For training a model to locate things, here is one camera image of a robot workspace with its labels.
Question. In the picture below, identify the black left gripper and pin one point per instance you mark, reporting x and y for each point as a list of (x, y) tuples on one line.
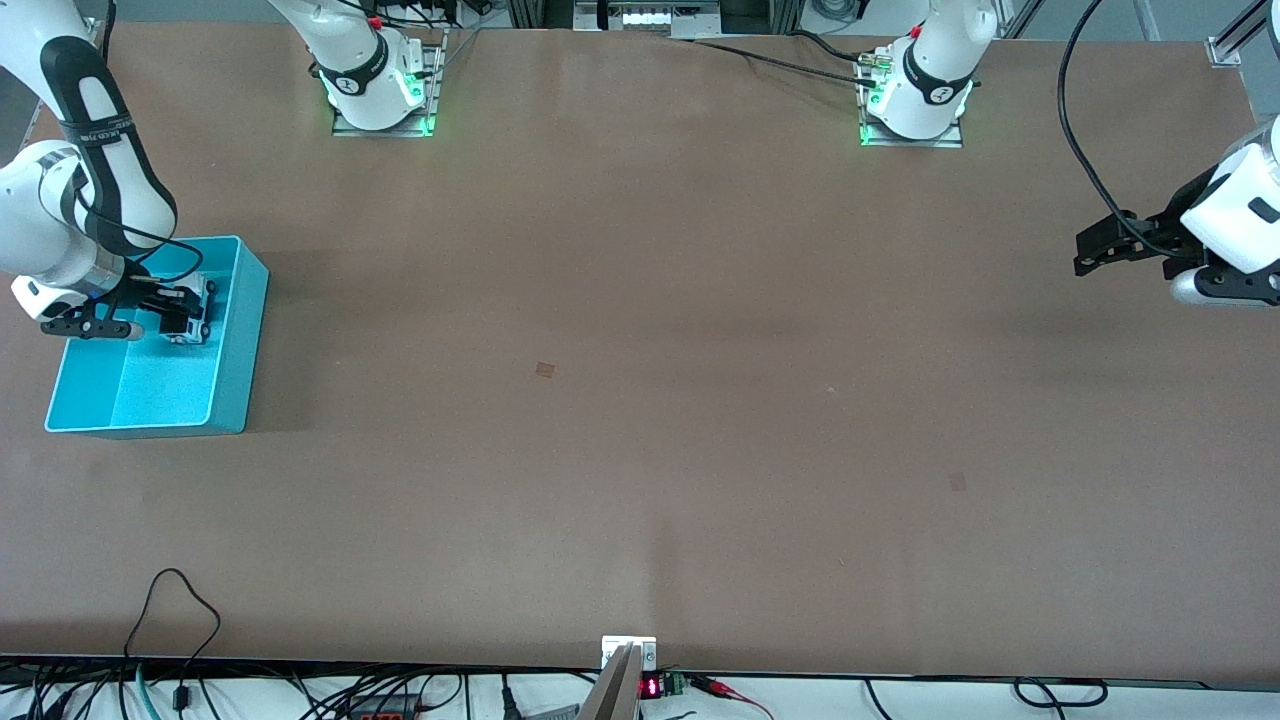
[(1167, 228)]

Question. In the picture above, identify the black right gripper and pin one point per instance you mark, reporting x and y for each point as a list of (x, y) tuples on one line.
[(147, 293)]

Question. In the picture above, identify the white jeep toy black roof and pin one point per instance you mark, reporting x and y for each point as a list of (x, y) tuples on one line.
[(190, 322)]

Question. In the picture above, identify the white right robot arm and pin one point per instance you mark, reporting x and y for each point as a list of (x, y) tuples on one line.
[(40, 200)]

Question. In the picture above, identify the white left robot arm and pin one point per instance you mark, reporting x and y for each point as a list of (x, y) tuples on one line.
[(1245, 210)]

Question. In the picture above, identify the turquoise plastic bin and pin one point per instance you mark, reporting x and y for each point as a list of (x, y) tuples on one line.
[(170, 385)]

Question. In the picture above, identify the white power strip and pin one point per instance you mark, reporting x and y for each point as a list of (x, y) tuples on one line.
[(660, 15)]

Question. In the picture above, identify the red and black clip leads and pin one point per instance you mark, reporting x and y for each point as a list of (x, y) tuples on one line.
[(725, 688)]

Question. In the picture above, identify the red LED display module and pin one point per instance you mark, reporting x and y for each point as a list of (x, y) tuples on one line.
[(651, 687)]

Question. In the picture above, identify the green terminal block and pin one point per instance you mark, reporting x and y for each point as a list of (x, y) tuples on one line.
[(675, 684)]

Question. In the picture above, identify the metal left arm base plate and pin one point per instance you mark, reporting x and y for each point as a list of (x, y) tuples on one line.
[(945, 143)]

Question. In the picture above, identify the aluminium frame profile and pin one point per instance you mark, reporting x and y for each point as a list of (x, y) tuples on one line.
[(1225, 45)]

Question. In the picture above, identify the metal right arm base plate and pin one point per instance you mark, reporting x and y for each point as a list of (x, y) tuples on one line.
[(437, 90)]

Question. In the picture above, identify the white mount bracket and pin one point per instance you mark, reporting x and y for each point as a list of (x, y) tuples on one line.
[(645, 648)]

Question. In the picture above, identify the grey camera mount bar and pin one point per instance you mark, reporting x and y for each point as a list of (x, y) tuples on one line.
[(612, 690)]

